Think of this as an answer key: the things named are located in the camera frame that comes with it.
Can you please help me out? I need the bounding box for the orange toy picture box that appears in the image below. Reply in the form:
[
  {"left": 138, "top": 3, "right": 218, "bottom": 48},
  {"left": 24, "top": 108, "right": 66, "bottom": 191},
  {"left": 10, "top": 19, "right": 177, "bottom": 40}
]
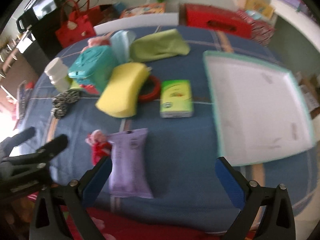
[{"left": 120, "top": 2, "right": 166, "bottom": 18}]

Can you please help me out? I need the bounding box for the light blue face mask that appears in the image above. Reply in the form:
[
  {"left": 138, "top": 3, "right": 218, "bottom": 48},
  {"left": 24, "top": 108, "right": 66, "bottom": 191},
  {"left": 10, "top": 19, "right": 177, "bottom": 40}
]
[{"left": 110, "top": 30, "right": 136, "bottom": 64}]

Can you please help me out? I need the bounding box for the yellow cardboard carry box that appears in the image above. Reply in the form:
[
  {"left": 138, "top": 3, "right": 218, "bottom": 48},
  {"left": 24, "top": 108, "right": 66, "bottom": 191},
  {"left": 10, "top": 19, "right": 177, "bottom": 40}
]
[{"left": 238, "top": 0, "right": 274, "bottom": 20}]

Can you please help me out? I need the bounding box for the red white patterned box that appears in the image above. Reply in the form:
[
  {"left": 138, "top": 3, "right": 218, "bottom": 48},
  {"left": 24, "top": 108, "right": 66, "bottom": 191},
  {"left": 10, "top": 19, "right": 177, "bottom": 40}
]
[{"left": 236, "top": 9, "right": 274, "bottom": 47}]

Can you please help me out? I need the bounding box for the blue plaid tablecloth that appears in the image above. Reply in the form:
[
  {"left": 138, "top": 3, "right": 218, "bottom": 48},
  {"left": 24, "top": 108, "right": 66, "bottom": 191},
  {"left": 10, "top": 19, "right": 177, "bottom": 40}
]
[{"left": 19, "top": 26, "right": 318, "bottom": 233}]

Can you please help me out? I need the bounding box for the black monitor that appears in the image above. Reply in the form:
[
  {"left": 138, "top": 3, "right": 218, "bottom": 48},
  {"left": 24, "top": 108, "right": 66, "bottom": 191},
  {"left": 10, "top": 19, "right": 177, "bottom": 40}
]
[{"left": 16, "top": 0, "right": 60, "bottom": 33}]

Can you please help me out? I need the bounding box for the lime green cloth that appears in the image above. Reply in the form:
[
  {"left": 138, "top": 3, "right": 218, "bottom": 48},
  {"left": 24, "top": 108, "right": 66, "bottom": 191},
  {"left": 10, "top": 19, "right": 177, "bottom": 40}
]
[{"left": 130, "top": 29, "right": 190, "bottom": 62}]

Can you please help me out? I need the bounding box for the teal-rimmed white box tray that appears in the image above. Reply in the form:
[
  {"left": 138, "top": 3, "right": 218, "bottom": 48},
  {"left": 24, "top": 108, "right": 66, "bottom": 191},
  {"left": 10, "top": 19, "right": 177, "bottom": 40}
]
[{"left": 203, "top": 51, "right": 316, "bottom": 166}]

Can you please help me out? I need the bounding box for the water bottle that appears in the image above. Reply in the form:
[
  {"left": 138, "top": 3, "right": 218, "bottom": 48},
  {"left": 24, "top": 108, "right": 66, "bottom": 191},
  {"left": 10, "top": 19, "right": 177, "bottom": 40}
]
[{"left": 111, "top": 0, "right": 126, "bottom": 15}]

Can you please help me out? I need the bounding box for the red felt handbag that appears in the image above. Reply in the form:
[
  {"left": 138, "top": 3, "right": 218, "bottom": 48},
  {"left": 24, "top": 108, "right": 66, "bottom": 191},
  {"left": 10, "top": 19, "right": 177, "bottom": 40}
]
[{"left": 55, "top": 0, "right": 96, "bottom": 48}]

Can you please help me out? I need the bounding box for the purple wipes pack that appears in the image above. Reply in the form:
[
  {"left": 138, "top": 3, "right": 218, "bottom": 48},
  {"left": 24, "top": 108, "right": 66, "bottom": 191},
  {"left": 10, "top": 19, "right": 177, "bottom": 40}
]
[{"left": 109, "top": 128, "right": 153, "bottom": 199}]

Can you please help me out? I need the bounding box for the red cardboard box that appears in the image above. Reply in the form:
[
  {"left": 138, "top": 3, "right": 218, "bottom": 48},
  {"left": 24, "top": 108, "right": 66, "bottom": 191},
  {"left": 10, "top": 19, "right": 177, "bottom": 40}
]
[{"left": 184, "top": 3, "right": 252, "bottom": 39}]

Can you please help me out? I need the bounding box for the pink red plush toy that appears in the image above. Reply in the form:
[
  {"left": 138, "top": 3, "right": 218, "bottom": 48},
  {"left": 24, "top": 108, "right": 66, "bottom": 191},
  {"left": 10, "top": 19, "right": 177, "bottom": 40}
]
[{"left": 85, "top": 129, "right": 112, "bottom": 165}]

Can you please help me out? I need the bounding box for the teal plastic toy case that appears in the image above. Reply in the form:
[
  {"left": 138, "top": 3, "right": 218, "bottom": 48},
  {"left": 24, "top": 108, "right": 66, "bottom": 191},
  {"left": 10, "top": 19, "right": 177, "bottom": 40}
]
[{"left": 68, "top": 46, "right": 118, "bottom": 94}]

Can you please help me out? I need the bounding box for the white pill bottle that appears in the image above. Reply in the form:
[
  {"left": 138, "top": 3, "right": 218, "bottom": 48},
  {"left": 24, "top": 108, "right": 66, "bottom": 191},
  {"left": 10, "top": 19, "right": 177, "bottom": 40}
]
[{"left": 44, "top": 57, "right": 72, "bottom": 92}]

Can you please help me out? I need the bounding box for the leopard print scrunchie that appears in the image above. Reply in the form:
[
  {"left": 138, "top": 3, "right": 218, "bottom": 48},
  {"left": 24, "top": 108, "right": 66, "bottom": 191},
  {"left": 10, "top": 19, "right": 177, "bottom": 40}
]
[{"left": 51, "top": 89, "right": 81, "bottom": 119}]

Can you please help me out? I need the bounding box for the pink white wavy towel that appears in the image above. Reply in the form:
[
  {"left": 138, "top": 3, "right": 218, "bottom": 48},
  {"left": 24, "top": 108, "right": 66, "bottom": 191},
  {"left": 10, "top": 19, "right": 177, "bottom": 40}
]
[{"left": 81, "top": 36, "right": 111, "bottom": 53}]

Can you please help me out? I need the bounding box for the yellow sponge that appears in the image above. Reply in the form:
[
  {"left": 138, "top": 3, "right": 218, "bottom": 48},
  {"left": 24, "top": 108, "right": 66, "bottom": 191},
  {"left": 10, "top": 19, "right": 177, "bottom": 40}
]
[{"left": 95, "top": 62, "right": 150, "bottom": 118}]

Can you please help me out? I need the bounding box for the red ring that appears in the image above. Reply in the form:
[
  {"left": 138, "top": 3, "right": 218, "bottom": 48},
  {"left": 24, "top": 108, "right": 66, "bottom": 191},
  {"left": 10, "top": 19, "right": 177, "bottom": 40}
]
[{"left": 137, "top": 74, "right": 162, "bottom": 103}]

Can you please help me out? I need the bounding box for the white foam board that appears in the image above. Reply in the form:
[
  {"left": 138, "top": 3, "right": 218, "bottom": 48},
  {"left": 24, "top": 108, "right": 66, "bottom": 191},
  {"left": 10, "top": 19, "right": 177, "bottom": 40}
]
[{"left": 94, "top": 12, "right": 180, "bottom": 35}]

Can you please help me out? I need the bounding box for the green tissue pack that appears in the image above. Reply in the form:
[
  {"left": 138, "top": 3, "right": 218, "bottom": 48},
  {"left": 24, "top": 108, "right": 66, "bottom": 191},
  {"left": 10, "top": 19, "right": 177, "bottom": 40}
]
[{"left": 160, "top": 80, "right": 194, "bottom": 118}]

